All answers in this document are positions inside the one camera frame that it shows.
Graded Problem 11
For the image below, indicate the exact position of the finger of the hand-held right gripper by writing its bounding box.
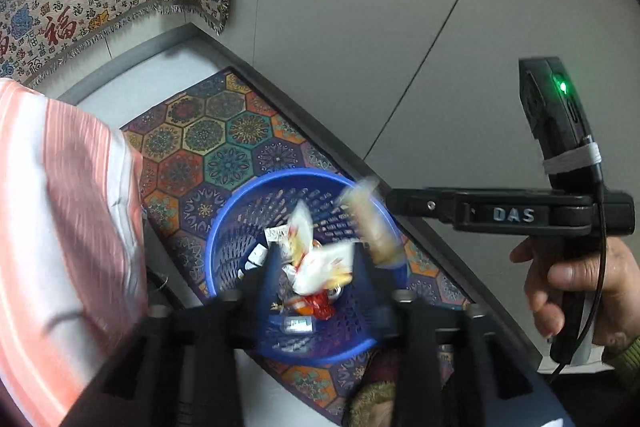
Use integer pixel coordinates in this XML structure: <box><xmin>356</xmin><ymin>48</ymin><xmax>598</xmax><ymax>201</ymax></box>
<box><xmin>385</xmin><ymin>187</ymin><xmax>557</xmax><ymax>237</ymax></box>

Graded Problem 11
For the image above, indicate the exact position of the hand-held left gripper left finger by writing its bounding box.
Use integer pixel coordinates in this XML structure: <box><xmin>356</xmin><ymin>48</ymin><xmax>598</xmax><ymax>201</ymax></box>
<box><xmin>90</xmin><ymin>247</ymin><xmax>288</xmax><ymax>427</ymax></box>

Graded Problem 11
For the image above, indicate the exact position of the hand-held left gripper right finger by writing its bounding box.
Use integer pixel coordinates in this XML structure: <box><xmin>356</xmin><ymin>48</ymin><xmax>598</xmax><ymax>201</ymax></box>
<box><xmin>355</xmin><ymin>249</ymin><xmax>551</xmax><ymax>427</ymax></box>

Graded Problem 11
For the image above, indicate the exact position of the red wrapper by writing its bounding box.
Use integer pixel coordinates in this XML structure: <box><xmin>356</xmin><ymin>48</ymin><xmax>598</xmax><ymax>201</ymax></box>
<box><xmin>300</xmin><ymin>291</ymin><xmax>337</xmax><ymax>321</ymax></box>

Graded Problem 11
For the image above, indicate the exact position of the white orange snack wrapper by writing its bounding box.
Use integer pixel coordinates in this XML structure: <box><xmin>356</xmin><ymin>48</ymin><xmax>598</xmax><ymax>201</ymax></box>
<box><xmin>279</xmin><ymin>199</ymin><xmax>357</xmax><ymax>296</ymax></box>

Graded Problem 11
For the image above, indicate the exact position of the blue plastic mesh basket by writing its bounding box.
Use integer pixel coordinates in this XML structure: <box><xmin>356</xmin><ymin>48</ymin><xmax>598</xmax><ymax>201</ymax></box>
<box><xmin>205</xmin><ymin>167</ymin><xmax>413</xmax><ymax>368</ymax></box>

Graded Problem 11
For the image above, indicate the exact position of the person's right forearm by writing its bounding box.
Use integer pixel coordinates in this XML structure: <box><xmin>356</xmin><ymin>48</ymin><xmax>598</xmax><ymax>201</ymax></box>
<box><xmin>600</xmin><ymin>329</ymin><xmax>640</xmax><ymax>388</ymax></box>

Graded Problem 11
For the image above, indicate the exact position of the person's right hand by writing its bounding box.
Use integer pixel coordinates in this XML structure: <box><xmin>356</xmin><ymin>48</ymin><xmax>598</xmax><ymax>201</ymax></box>
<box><xmin>509</xmin><ymin>234</ymin><xmax>640</xmax><ymax>349</ymax></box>

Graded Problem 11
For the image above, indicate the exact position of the brown furry slipper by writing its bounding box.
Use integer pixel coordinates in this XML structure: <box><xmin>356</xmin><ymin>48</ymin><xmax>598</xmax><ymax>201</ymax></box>
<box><xmin>344</xmin><ymin>351</ymin><xmax>407</xmax><ymax>427</ymax></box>

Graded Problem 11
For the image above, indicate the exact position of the colourful hexagon floor mat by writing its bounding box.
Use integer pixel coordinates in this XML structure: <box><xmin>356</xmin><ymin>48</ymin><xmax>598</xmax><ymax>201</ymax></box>
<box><xmin>120</xmin><ymin>67</ymin><xmax>473</xmax><ymax>424</ymax></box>

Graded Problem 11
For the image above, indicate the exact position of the table with striped tablecloth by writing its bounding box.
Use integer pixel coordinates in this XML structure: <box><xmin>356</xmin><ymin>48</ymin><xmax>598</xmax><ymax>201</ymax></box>
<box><xmin>0</xmin><ymin>77</ymin><xmax>151</xmax><ymax>427</ymax></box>

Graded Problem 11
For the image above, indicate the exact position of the black cable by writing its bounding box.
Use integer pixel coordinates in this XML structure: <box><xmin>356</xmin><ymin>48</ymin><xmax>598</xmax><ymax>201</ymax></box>
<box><xmin>547</xmin><ymin>134</ymin><xmax>611</xmax><ymax>385</ymax></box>

